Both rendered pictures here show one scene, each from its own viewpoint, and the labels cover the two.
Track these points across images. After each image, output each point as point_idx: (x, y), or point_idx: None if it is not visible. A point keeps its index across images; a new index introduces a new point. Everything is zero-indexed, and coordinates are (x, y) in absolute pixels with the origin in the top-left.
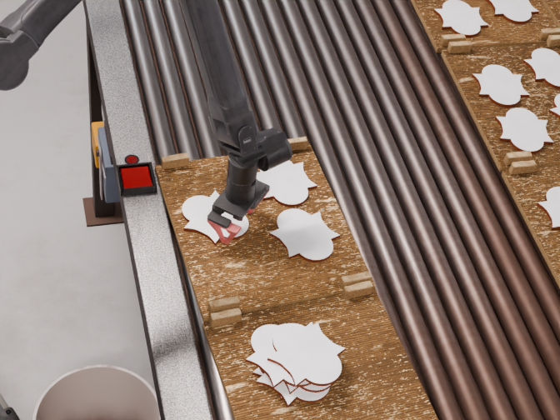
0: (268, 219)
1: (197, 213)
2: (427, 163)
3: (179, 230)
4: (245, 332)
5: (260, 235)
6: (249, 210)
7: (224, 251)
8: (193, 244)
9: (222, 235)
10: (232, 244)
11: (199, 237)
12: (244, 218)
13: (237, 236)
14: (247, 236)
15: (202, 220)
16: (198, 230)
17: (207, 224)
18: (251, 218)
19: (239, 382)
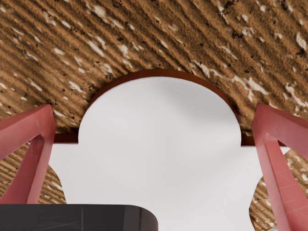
0: (8, 16)
1: (180, 229)
2: None
3: (256, 228)
4: None
5: (131, 0)
6: (45, 121)
7: (304, 96)
8: (302, 186)
9: (273, 155)
10: (254, 88)
11: (265, 185)
12: (99, 115)
13: (216, 96)
14: (172, 53)
15: (200, 214)
16: (249, 206)
17: (209, 196)
18: (68, 88)
19: None
